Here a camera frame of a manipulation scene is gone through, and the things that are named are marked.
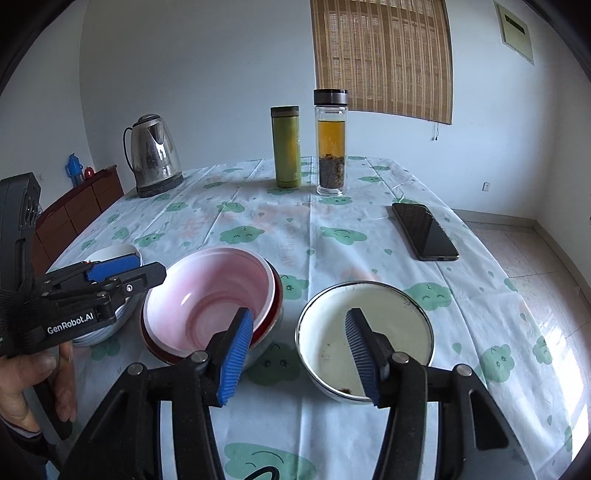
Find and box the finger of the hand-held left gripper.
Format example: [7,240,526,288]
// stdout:
[83,256,142,283]
[104,261,168,298]

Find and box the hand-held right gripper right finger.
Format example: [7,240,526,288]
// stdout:
[344,308,539,480]

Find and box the white enamel bowl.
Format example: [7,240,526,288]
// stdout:
[295,281,435,404]

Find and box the red plastic bowl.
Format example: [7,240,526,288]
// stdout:
[141,263,283,367]
[144,247,277,358]

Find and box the large floral deep plate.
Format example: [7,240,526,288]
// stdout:
[69,244,144,348]

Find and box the black kettle base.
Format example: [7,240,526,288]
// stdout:
[137,173,184,199]

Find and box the glass tea bottle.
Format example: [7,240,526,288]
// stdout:
[313,89,349,197]

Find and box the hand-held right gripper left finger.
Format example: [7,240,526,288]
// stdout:
[58,307,256,480]

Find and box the brown wooden cabinet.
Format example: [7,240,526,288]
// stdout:
[34,166,125,275]

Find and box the blue water bottle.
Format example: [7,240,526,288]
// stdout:
[66,154,84,188]

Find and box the black smartphone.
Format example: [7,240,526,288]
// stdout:
[392,202,460,262]

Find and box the person's left forearm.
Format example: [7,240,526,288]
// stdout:
[0,414,49,480]

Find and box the green thermos flask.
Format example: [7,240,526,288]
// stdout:
[270,106,302,188]

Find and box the green cloud print tablecloth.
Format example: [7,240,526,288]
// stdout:
[44,158,575,480]

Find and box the stainless steel electric kettle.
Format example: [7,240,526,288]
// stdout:
[123,114,183,190]

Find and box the person's left hand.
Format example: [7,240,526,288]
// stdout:
[0,344,78,424]

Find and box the beige wall panel box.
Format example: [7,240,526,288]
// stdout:
[494,1,535,64]

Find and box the bamboo window blind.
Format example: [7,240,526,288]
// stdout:
[310,0,454,125]

